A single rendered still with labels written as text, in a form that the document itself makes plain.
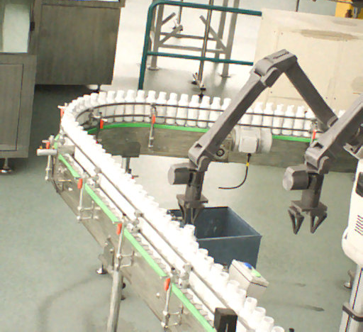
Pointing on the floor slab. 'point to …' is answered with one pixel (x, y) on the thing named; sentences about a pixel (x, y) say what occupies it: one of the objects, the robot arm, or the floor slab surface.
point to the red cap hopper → (192, 35)
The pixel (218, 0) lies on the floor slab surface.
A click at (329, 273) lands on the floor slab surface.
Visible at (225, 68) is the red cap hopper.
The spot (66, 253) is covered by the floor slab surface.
